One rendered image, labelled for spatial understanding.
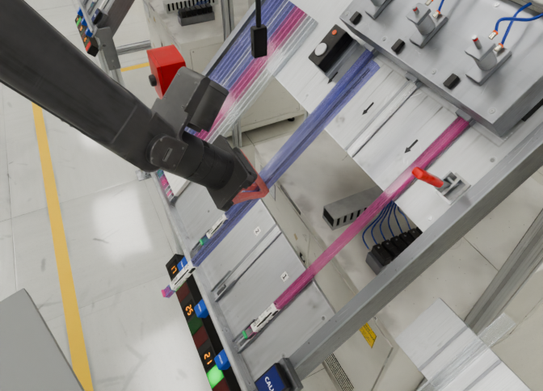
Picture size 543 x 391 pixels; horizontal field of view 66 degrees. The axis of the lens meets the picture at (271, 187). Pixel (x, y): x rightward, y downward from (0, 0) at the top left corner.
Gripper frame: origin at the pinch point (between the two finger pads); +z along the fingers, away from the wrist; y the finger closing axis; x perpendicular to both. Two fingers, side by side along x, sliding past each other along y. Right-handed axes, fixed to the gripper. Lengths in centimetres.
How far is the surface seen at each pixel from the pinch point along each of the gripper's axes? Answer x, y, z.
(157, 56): 11, 86, 16
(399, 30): -31.3, 4.2, 4.3
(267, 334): 18.0, -13.2, 10.8
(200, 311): 28.3, -0.6, 9.7
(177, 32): 8, 134, 41
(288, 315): 12.9, -13.3, 10.7
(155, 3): 7, 170, 41
